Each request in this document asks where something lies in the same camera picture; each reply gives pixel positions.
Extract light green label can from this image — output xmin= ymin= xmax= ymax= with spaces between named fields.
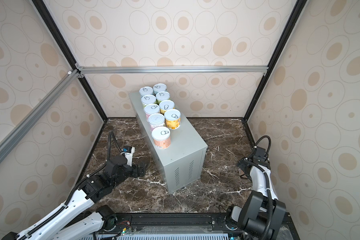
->
xmin=141 ymin=95 xmax=157 ymax=108

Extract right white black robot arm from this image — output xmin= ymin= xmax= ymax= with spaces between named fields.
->
xmin=225 ymin=136 xmax=286 ymax=240

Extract horizontal aluminium frame bar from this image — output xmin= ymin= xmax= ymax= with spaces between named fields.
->
xmin=78 ymin=66 xmax=268 ymax=74

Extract yellow label can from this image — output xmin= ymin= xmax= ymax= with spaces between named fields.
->
xmin=159 ymin=100 xmax=175 ymax=115
xmin=164 ymin=109 xmax=181 ymax=130

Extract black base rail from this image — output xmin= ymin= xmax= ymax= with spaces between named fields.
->
xmin=62 ymin=211 xmax=301 ymax=240

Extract pink label can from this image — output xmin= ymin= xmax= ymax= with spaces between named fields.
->
xmin=144 ymin=104 xmax=160 ymax=120
xmin=148 ymin=113 xmax=166 ymax=131

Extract orange label can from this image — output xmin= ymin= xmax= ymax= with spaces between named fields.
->
xmin=152 ymin=127 xmax=171 ymax=150

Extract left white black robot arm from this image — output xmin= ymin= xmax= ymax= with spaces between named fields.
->
xmin=3 ymin=131 xmax=146 ymax=240

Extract grey metal cabinet box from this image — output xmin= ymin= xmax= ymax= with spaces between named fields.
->
xmin=129 ymin=92 xmax=208 ymax=194

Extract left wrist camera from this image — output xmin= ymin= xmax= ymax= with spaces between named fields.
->
xmin=122 ymin=146 xmax=135 ymax=166

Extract teal label can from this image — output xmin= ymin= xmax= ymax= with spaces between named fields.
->
xmin=153 ymin=84 xmax=167 ymax=95
xmin=139 ymin=86 xmax=154 ymax=97

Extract left slanted aluminium bar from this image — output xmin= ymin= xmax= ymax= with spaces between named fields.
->
xmin=0 ymin=70 xmax=79 ymax=164

